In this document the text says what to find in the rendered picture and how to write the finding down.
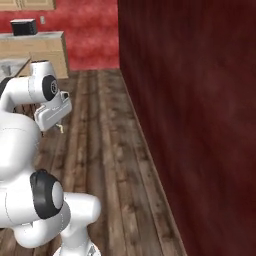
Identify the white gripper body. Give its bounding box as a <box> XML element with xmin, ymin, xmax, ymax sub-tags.
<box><xmin>33</xmin><ymin>96</ymin><xmax>73</xmax><ymax>133</ymax></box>

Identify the tan base cabinet run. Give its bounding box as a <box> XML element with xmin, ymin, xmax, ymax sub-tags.
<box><xmin>0</xmin><ymin>31</ymin><xmax>70</xmax><ymax>80</ymax></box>

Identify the wooden island with grey top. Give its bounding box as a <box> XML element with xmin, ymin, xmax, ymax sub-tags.
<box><xmin>0</xmin><ymin>57</ymin><xmax>33</xmax><ymax>80</ymax></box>

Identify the tan wall cabinet run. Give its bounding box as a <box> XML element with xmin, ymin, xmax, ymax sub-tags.
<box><xmin>0</xmin><ymin>0</ymin><xmax>57</xmax><ymax>12</ymax></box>

